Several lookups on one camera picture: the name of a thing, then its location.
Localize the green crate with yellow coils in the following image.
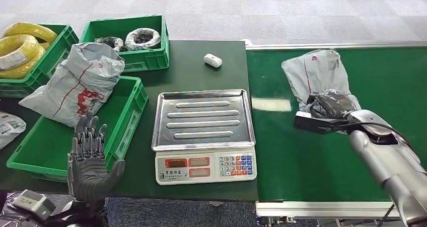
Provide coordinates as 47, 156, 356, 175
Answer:
0, 24, 80, 99

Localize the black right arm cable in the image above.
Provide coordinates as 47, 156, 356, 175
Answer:
333, 121, 415, 153

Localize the yellow cable coil white label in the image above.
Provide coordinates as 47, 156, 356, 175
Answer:
0, 34, 40, 71

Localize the small white plastic device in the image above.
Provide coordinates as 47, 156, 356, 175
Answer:
203, 53, 223, 68

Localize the black wrapped cable coil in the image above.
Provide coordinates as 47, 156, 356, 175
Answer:
94, 36, 127, 53

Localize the green crate with wrapped coils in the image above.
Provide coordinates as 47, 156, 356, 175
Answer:
79, 14, 170, 73

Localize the white electronic weighing scale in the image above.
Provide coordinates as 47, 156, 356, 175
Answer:
151, 89, 258, 186

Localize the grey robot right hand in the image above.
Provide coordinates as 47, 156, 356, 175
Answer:
306, 89, 358, 120

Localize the large grey mailer package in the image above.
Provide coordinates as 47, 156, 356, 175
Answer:
18, 42, 126, 129

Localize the grey mailer package red stripe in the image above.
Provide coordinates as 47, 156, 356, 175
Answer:
281, 49, 362, 112

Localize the green conveyor belt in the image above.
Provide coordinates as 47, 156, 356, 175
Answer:
246, 42, 427, 227

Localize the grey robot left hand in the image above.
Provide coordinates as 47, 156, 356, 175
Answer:
67, 111, 126, 203

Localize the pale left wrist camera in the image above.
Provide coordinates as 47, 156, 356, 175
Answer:
12, 189, 57, 221

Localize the small grey mailer package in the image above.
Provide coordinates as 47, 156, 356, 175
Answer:
0, 111, 27, 150

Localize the large empty green crate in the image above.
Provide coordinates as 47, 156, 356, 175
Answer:
6, 75, 149, 183

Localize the white wrapped cable coil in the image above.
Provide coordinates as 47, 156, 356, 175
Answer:
124, 28, 162, 51

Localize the plain yellow cable coil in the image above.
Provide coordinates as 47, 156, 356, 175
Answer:
0, 45, 46, 80
3, 22, 58, 44

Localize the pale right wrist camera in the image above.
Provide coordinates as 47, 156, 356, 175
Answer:
293, 110, 349, 135

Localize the dark green table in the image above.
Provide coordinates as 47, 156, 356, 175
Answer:
0, 40, 259, 203

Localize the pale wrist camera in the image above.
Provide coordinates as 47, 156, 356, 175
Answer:
12, 189, 57, 221
293, 110, 349, 135

